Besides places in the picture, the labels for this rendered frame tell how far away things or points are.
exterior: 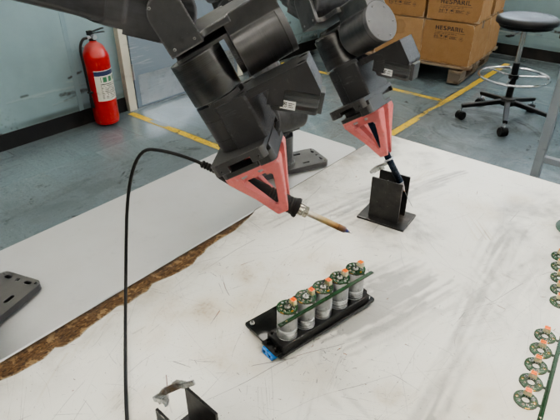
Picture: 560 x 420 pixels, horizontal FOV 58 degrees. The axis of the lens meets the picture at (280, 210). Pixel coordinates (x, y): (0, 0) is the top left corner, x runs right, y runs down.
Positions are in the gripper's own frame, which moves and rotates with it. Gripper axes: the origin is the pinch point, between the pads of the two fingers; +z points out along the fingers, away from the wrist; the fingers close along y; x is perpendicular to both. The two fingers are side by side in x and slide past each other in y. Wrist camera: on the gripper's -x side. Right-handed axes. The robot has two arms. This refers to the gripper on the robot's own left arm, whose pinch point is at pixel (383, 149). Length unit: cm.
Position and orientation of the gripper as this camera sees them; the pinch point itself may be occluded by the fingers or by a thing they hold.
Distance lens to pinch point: 83.1
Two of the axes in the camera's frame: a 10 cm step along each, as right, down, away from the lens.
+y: 5.6, -4.3, 7.1
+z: 4.5, 8.8, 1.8
